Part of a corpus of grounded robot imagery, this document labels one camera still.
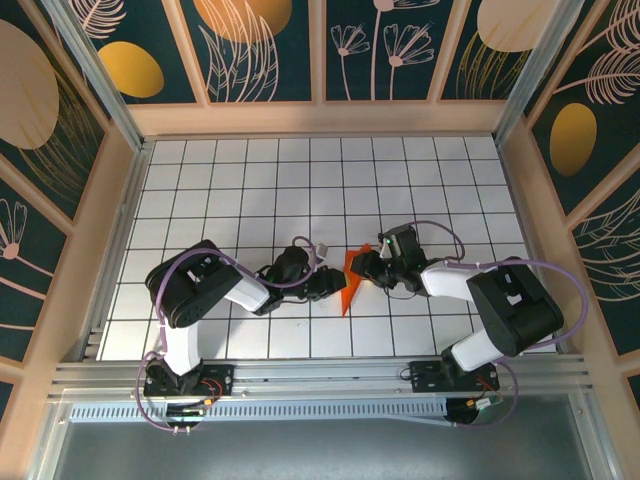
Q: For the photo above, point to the orange paper sheet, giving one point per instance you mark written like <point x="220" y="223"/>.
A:
<point x="348" y="300"/>

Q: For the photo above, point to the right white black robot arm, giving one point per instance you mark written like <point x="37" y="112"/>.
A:
<point x="450" y="280"/>

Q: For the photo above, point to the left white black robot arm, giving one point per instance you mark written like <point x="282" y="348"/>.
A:
<point x="250" y="295"/>

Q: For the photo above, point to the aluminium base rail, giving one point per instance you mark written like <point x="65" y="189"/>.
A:
<point x="325" y="375"/>

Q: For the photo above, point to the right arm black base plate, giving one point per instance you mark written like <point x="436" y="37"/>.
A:
<point x="422" y="380"/>

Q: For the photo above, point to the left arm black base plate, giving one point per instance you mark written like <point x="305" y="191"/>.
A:
<point x="225" y="372"/>

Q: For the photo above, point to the aluminium side rail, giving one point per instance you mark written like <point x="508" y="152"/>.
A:
<point x="521" y="200"/>
<point x="119" y="240"/>

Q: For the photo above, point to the aluminium frame post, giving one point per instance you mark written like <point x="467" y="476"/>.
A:
<point x="536" y="75"/>
<point x="96" y="75"/>

